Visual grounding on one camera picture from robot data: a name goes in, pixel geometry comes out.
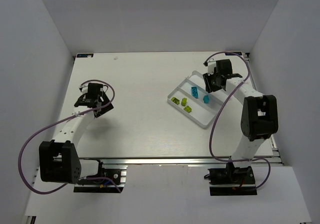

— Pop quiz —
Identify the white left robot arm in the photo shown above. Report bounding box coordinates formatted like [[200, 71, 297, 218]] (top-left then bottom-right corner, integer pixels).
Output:
[[39, 83, 113, 184]]

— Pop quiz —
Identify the green lego brick square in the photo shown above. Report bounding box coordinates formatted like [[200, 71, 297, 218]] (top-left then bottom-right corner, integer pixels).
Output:
[[183, 106, 192, 113]]

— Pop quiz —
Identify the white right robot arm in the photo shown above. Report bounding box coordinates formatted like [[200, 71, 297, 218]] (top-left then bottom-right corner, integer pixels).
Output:
[[202, 59, 279, 169]]

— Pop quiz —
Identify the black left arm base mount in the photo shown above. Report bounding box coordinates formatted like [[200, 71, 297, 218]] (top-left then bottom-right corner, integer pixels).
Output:
[[73, 160, 125, 194]]

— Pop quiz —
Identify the green lego brick sloped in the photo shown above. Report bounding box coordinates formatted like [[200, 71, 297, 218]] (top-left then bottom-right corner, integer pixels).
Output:
[[181, 98, 187, 106]]

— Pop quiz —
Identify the blue label sticker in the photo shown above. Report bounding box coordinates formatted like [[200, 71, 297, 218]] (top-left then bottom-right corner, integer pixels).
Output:
[[225, 51, 243, 56], [76, 53, 94, 58]]

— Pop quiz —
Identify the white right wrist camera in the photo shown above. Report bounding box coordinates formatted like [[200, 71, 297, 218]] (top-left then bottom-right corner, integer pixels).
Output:
[[204, 60, 217, 75]]

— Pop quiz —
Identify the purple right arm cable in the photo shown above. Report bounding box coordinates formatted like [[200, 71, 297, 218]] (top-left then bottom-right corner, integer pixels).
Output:
[[204, 51, 272, 191]]

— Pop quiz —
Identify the cyan lego brick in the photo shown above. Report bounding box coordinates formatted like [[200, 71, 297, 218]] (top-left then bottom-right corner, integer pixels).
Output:
[[203, 95, 210, 104], [191, 86, 199, 99]]

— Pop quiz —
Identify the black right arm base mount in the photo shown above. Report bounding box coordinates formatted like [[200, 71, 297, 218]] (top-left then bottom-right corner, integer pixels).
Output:
[[203, 163, 257, 196]]

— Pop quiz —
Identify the blue label sticker left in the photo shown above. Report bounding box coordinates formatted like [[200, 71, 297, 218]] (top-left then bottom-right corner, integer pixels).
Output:
[[76, 53, 94, 58]]

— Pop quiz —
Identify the white divided plastic tray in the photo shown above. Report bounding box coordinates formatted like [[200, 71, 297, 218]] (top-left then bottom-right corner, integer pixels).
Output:
[[167, 70, 227, 129]]

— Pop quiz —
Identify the blue label sticker right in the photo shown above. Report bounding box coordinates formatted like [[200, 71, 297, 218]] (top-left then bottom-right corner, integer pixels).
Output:
[[225, 51, 243, 56]]

